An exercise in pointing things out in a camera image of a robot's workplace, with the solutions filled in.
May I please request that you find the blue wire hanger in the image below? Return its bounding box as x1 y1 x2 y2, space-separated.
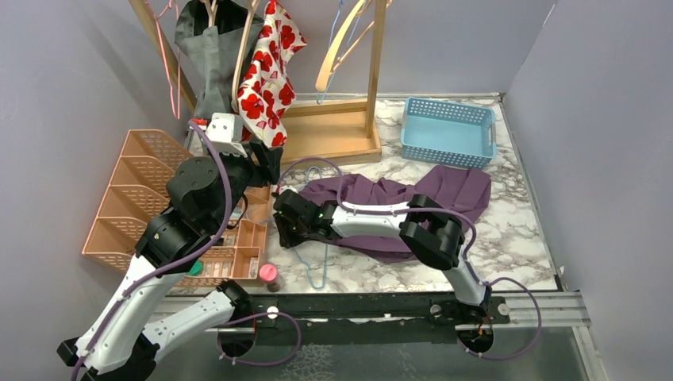
315 1 371 105
291 165 331 292

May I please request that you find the red poppy print cloth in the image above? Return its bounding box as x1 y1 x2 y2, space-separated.
237 1 307 148

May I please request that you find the wooden hanger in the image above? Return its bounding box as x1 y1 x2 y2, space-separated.
231 0 261 113
200 0 219 27
315 1 393 96

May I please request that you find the purple cloth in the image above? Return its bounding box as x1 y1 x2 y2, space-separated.
298 164 493 265

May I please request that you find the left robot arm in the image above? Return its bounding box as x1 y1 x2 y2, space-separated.
57 141 283 380

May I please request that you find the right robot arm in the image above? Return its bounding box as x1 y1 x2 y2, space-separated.
273 190 493 323

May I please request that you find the peach compartment tray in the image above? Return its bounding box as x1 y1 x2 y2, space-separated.
200 187 272 287

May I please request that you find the pink capped bottle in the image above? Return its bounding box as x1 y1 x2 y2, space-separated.
258 264 283 293

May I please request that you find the wooden clothes rack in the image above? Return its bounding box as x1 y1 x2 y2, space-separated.
130 1 382 166

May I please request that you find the peach plastic file organizer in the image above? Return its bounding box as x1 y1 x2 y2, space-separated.
82 129 192 273

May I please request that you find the blue plastic basket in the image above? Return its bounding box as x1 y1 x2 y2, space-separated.
400 97 498 169

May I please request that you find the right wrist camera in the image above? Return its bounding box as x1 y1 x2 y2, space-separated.
276 184 298 195

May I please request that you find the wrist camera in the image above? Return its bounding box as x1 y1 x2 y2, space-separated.
205 113 248 157
276 184 298 195

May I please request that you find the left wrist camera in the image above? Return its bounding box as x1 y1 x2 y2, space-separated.
205 113 248 157

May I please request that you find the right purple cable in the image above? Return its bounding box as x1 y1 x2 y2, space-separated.
275 156 544 364

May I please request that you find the purple cable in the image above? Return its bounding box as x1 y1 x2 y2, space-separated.
275 156 544 364
69 119 303 381

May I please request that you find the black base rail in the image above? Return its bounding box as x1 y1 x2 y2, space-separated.
215 291 510 346

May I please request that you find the pink wire hanger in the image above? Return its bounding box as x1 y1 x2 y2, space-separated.
144 0 183 120

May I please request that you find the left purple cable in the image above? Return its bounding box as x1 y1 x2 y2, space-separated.
69 119 303 381

